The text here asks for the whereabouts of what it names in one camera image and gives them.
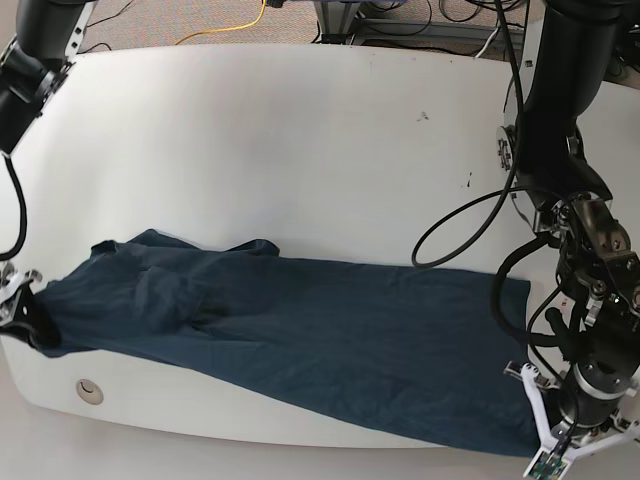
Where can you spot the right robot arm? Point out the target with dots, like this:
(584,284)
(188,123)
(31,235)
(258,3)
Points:
(34,65)

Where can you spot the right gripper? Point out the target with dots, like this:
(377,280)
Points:
(23,316)

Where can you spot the left table cable grommet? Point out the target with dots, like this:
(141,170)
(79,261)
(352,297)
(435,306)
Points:
(89,392)

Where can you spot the dark blue t-shirt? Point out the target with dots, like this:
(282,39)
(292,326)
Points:
(391,348)

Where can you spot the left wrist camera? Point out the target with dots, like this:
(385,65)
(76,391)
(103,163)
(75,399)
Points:
(546,465)

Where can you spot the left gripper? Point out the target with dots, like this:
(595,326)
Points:
(590,408)

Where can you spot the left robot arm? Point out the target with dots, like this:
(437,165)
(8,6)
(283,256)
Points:
(566,202)

